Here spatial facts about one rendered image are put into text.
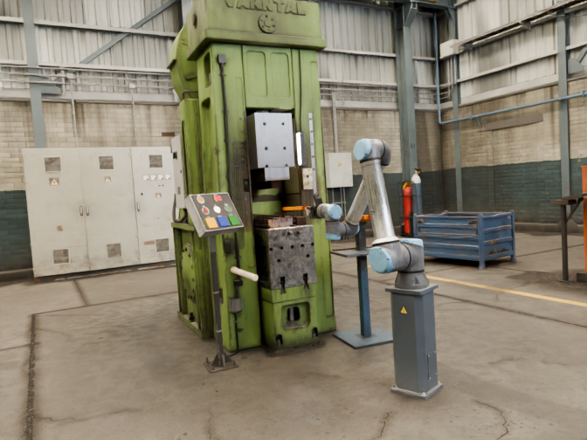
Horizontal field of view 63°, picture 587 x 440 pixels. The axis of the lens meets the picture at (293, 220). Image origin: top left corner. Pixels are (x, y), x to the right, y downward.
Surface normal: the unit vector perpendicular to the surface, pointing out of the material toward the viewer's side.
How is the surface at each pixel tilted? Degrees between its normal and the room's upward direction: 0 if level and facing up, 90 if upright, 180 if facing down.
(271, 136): 90
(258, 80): 90
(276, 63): 90
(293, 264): 90
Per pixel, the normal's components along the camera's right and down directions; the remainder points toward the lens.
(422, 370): 0.05, 0.06
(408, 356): -0.67, 0.09
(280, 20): 0.43, 0.03
